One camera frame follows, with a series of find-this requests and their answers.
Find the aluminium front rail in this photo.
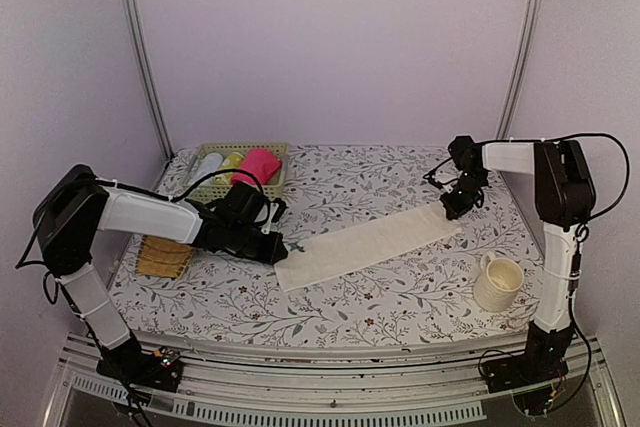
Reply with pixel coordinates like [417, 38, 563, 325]
[43, 332, 629, 426]

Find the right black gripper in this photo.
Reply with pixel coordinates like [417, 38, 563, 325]
[442, 172, 490, 219]

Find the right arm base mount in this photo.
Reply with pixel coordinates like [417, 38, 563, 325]
[478, 349, 569, 393]

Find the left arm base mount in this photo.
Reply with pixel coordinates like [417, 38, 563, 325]
[96, 348, 184, 393]

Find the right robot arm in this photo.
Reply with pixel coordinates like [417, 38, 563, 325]
[440, 135, 596, 383]

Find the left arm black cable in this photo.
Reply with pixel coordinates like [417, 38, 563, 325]
[169, 169, 266, 203]

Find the left aluminium frame post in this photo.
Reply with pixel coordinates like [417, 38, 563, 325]
[122, 0, 175, 162]

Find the pink towel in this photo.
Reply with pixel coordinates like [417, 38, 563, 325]
[231, 148, 282, 186]

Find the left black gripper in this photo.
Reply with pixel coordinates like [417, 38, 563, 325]
[228, 221, 290, 266]

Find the light blue rolled towel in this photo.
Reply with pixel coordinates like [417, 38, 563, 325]
[189, 152, 224, 185]

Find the green plastic basket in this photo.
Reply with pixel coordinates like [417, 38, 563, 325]
[182, 142, 290, 203]

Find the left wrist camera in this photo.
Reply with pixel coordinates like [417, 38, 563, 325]
[261, 198, 288, 234]

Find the right aluminium frame post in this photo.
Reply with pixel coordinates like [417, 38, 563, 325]
[496, 0, 542, 140]

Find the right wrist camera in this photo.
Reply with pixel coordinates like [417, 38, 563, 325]
[423, 172, 457, 192]

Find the woven bamboo tray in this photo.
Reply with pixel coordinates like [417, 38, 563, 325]
[136, 236, 195, 279]

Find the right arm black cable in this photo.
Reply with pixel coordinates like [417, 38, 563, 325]
[569, 132, 631, 223]

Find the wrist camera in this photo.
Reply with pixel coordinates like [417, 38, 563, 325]
[423, 172, 457, 192]
[261, 198, 288, 234]

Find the aluminium frame post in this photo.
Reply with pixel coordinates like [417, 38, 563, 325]
[122, 0, 175, 162]
[496, 0, 542, 140]

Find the cream ribbed mug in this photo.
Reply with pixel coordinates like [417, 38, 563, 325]
[473, 251, 524, 313]

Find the cream white towel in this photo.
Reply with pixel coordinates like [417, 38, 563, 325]
[275, 203, 461, 292]

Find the green patterned rolled towel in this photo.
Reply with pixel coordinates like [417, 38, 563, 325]
[212, 152, 245, 186]

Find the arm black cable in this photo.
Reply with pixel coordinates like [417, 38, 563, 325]
[569, 132, 631, 223]
[169, 169, 266, 203]

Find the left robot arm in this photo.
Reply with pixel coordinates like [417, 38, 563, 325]
[32, 164, 288, 381]

